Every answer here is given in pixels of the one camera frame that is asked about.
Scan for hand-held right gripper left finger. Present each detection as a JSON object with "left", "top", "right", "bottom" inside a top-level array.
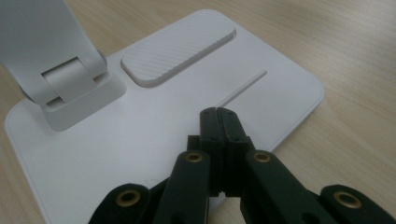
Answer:
[{"left": 152, "top": 106, "right": 226, "bottom": 224}]

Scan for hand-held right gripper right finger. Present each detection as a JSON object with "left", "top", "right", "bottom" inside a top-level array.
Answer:
[{"left": 217, "top": 106, "right": 337, "bottom": 224}]

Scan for white desk lamp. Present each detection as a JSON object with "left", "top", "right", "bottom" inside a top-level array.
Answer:
[{"left": 0, "top": 0, "right": 325, "bottom": 224}]

